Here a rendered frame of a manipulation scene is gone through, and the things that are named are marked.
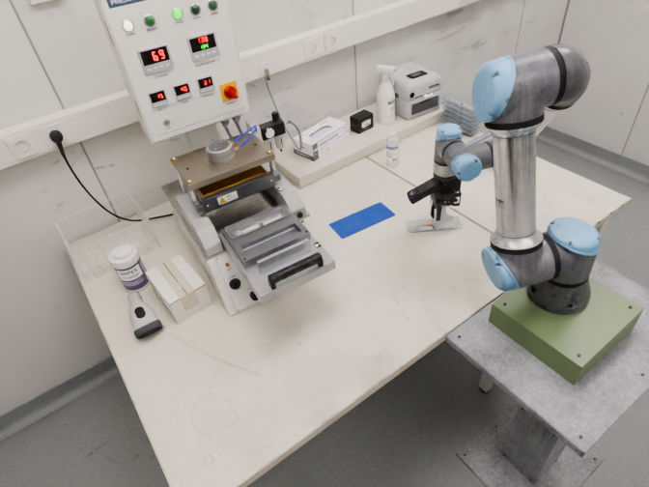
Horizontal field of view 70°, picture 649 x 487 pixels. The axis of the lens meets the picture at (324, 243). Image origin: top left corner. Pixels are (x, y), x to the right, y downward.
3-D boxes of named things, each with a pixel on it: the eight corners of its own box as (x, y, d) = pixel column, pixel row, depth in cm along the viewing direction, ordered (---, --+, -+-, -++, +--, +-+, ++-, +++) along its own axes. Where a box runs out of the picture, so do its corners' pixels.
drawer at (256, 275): (220, 243, 137) (213, 222, 131) (286, 214, 144) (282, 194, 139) (262, 306, 117) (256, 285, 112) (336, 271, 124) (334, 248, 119)
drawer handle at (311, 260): (268, 285, 117) (266, 274, 114) (320, 261, 122) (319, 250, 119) (272, 290, 115) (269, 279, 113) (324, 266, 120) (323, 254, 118)
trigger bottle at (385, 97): (374, 123, 211) (373, 69, 195) (380, 114, 217) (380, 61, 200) (392, 126, 208) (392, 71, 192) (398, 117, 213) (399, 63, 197)
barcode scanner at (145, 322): (120, 305, 146) (110, 288, 141) (144, 293, 150) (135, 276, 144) (141, 347, 134) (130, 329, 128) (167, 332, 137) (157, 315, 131)
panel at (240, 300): (236, 313, 139) (212, 258, 133) (322, 272, 149) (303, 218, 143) (238, 315, 138) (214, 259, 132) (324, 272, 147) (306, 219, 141)
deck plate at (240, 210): (161, 187, 164) (160, 186, 163) (250, 155, 175) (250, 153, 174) (205, 261, 133) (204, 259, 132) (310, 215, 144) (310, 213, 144)
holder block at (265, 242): (222, 235, 133) (220, 228, 132) (284, 210, 140) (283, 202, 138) (245, 269, 122) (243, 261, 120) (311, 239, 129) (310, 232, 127)
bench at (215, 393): (136, 360, 222) (64, 245, 172) (401, 213, 287) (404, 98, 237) (253, 604, 148) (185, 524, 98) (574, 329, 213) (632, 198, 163)
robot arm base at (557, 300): (598, 286, 123) (607, 261, 117) (575, 324, 116) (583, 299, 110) (542, 264, 132) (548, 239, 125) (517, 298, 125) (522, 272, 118)
